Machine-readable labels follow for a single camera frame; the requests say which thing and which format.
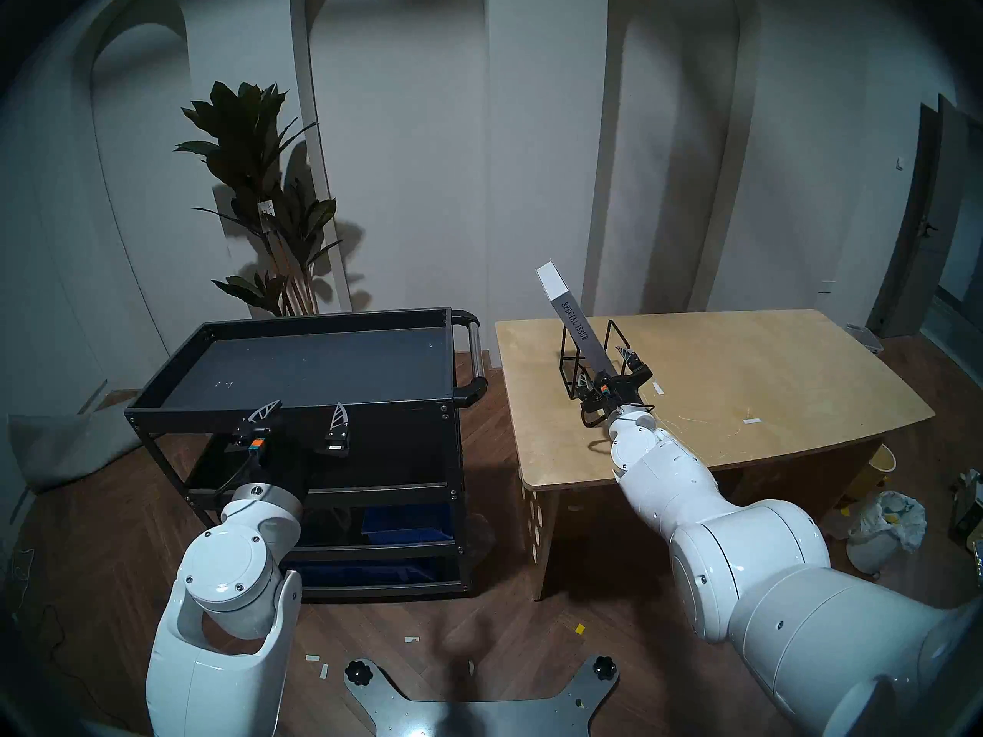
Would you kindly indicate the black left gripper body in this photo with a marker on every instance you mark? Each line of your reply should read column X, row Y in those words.
column 288, row 467

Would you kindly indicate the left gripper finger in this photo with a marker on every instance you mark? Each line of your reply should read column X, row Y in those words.
column 249, row 434
column 338, row 444

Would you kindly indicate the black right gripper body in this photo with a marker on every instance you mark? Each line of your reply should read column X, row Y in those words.
column 626, row 398

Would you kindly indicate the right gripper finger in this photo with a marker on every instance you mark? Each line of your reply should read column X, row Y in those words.
column 587, row 390
column 637, row 371

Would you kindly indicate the grey Special Issue book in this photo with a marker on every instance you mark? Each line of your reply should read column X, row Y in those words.
column 572, row 317

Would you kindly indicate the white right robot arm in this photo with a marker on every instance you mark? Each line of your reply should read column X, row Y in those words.
column 768, row 574

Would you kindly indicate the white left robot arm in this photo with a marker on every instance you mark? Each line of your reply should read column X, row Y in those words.
column 215, row 666

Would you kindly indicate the black metal utility cart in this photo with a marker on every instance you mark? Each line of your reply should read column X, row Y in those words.
column 307, row 367

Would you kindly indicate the blue plastic bin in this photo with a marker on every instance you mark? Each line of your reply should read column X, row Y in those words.
column 407, row 522

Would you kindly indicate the light wooden table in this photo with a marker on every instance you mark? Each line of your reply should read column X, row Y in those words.
column 768, row 367

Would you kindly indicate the grey leaning board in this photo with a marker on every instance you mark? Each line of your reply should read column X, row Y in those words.
column 61, row 444

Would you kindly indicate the black base knob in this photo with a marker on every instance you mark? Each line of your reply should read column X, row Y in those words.
column 604, row 668
column 358, row 672

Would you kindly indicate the yellow bucket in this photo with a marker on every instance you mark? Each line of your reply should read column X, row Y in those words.
column 883, row 463

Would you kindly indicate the white bagged trash bin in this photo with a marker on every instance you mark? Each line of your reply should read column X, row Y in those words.
column 883, row 528

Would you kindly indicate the tall green potted plant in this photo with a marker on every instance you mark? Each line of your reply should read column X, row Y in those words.
column 246, row 144

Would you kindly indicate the dark grey door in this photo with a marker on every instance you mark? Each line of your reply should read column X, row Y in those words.
column 921, row 229

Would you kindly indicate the cardboard boxes pile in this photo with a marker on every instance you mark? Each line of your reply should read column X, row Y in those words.
column 969, row 509

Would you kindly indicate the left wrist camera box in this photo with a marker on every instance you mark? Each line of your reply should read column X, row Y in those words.
column 258, row 445

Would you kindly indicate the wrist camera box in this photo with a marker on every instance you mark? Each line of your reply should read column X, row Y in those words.
column 258, row 445
column 607, row 391

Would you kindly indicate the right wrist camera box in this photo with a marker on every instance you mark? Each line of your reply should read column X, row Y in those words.
column 607, row 391

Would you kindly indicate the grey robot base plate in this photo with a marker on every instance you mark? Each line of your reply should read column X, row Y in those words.
column 491, row 720

